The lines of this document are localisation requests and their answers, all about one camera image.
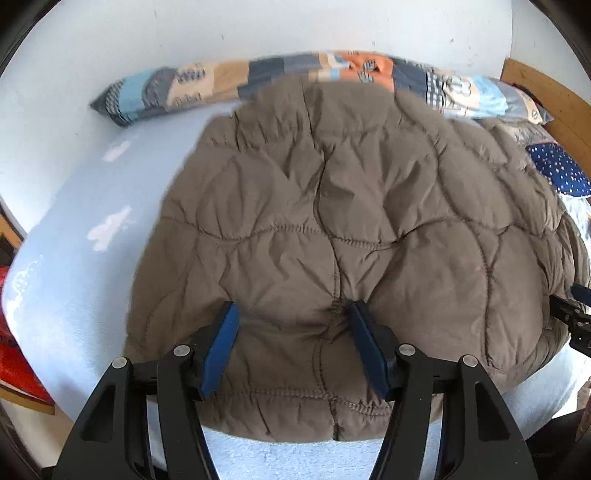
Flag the patchwork patterned rolled blanket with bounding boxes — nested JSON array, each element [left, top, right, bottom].
[[89, 50, 554, 128]]

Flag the light blue cloud bedsheet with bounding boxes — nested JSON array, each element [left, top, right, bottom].
[[3, 102, 590, 479]]

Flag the red object beside bed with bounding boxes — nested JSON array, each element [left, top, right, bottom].
[[0, 267, 54, 405]]

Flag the wooden furniture at left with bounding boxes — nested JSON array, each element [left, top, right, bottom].
[[0, 206, 23, 267]]

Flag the brown quilted hooded jacket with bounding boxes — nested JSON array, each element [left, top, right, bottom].
[[125, 78, 590, 442]]

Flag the wooden headboard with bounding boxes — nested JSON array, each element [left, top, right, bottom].
[[501, 59, 591, 176]]

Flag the navy dotted pillow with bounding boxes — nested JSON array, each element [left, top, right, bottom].
[[526, 142, 591, 198]]

